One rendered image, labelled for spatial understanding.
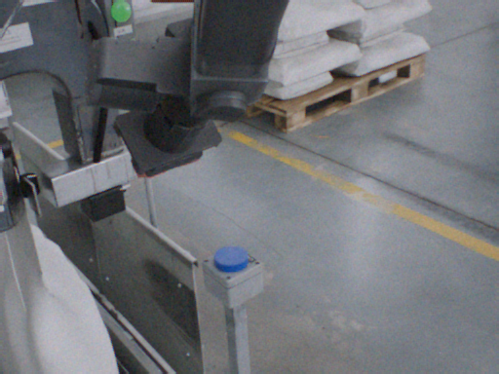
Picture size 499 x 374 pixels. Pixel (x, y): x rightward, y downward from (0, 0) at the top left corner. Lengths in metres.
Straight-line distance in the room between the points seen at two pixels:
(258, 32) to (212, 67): 0.05
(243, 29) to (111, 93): 0.16
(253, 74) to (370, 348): 1.79
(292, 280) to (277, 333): 0.30
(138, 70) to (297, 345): 1.74
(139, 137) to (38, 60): 0.32
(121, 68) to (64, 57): 0.41
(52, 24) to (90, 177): 0.24
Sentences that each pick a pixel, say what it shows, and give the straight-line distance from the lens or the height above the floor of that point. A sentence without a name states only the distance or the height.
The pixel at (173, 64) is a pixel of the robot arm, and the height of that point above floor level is 1.33.
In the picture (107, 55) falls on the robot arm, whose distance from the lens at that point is 0.53.
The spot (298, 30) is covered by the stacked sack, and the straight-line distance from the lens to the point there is 3.51.
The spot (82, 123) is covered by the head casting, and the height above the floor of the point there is 1.14.
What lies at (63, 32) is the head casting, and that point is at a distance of 0.93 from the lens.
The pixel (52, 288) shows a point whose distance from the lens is 1.11.
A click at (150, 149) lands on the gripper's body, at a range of 0.64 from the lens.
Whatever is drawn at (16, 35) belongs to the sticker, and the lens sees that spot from 0.90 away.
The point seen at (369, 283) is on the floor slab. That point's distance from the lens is 2.46.
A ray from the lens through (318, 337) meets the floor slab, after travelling 2.22.
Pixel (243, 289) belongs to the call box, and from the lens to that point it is 1.11.
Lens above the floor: 1.49
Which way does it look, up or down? 28 degrees down
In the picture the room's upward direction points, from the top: 6 degrees counter-clockwise
